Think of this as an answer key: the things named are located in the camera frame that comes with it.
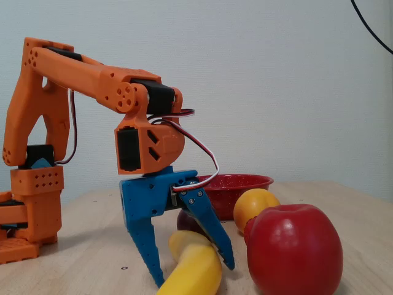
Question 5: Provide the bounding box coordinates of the red toy strawberry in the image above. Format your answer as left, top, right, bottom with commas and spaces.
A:
243, 216, 257, 244

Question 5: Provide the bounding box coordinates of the black hanging cable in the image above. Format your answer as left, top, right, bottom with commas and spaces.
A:
351, 0, 393, 55

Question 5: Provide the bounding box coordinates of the yellow toy peach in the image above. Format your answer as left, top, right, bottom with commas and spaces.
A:
233, 188, 281, 236

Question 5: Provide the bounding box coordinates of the red black arm wire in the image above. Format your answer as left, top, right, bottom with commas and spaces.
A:
55, 88, 78, 165

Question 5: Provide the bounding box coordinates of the blue gripper black motor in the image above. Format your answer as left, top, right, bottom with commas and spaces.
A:
119, 165, 236, 288

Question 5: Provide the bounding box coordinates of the yellow toy banana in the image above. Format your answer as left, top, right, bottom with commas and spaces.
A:
156, 230, 223, 295

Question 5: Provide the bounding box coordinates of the purple toy plum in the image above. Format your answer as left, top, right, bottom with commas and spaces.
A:
177, 210, 210, 239

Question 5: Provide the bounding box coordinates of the red speckled bowl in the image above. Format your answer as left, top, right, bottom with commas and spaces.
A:
196, 174, 274, 221

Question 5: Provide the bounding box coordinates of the white red black gripper wire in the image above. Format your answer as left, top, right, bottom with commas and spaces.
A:
146, 108, 220, 194

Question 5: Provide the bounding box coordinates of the red toy apple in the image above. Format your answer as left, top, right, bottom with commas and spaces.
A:
246, 203, 344, 295

